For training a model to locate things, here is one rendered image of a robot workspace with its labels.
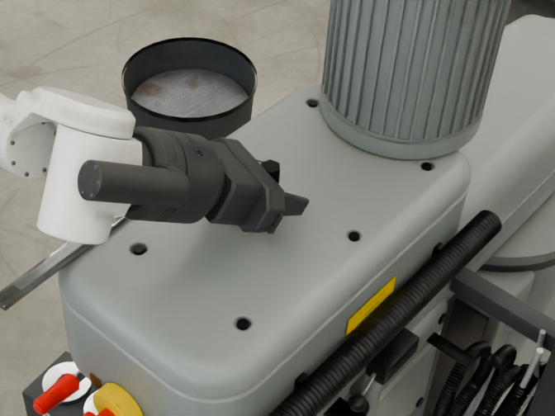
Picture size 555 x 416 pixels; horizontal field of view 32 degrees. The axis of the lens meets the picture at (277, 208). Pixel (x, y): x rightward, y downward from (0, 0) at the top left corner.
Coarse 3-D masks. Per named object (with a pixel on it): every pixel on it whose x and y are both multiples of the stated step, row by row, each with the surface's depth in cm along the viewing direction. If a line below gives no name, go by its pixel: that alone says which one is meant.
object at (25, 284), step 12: (120, 216) 101; (60, 252) 97; (72, 252) 97; (36, 264) 96; (48, 264) 96; (60, 264) 96; (24, 276) 94; (36, 276) 94; (48, 276) 95; (12, 288) 93; (24, 288) 93; (0, 300) 92; (12, 300) 92
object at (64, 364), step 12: (60, 360) 181; (72, 360) 182; (48, 372) 178; (60, 372) 178; (72, 372) 178; (36, 384) 177; (48, 384) 176; (84, 384) 176; (24, 396) 176; (36, 396) 175; (72, 396) 174; (84, 396) 175; (60, 408) 174; (72, 408) 174; (84, 408) 172
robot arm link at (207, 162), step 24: (192, 144) 90; (216, 144) 97; (240, 144) 100; (192, 168) 88; (216, 168) 90; (240, 168) 95; (192, 192) 88; (216, 192) 91; (240, 192) 92; (264, 192) 94; (168, 216) 89; (192, 216) 91; (216, 216) 93; (240, 216) 95; (264, 216) 94
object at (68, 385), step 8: (64, 376) 108; (72, 376) 108; (80, 376) 109; (56, 384) 108; (64, 384) 108; (72, 384) 108; (48, 392) 107; (56, 392) 107; (64, 392) 107; (72, 392) 108; (40, 400) 106; (48, 400) 106; (56, 400) 107; (40, 408) 106; (48, 408) 106
